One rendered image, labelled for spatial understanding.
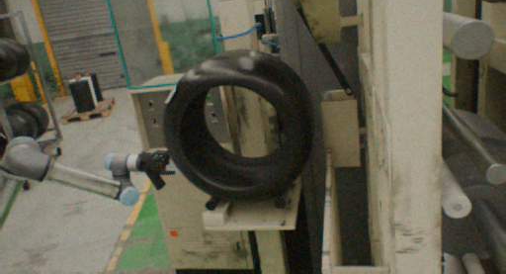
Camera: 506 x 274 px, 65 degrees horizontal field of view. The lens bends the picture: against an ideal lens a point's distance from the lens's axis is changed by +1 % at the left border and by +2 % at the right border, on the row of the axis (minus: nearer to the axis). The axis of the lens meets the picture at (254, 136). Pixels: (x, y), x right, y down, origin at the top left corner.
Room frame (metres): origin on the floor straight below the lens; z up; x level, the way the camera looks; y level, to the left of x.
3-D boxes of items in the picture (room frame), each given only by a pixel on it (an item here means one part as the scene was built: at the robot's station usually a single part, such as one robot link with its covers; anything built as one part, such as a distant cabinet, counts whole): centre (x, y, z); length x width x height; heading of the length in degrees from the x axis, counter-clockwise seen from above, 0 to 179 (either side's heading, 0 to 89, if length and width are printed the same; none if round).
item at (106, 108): (7.74, 3.10, 0.38); 1.20 x 0.80 x 0.76; 9
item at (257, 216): (1.55, 0.03, 0.80); 0.37 x 0.36 x 0.02; 76
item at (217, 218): (1.58, 0.17, 0.83); 0.36 x 0.09 x 0.06; 166
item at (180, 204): (2.32, 0.35, 0.63); 0.56 x 0.41 x 1.27; 76
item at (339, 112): (1.67, -0.39, 1.05); 0.20 x 0.15 x 0.30; 166
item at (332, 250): (1.24, -0.23, 0.65); 0.90 x 0.02 x 0.70; 166
